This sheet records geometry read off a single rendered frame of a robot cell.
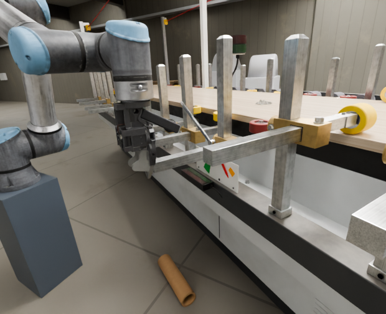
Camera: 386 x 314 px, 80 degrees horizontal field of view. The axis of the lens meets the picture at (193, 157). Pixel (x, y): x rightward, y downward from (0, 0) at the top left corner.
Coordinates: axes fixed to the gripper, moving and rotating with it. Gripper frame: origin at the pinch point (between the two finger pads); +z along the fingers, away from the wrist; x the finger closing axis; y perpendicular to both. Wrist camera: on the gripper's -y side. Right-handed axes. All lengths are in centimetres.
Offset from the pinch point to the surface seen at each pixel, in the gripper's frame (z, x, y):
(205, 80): -17, -161, -123
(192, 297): 80, -17, -20
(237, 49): -32.2, -2.1, -31.1
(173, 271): 74, -31, -17
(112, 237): 83, -89, 4
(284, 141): -12.3, 26.2, -20.8
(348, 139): -8, 25, -48
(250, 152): -11.6, 26.3, -11.4
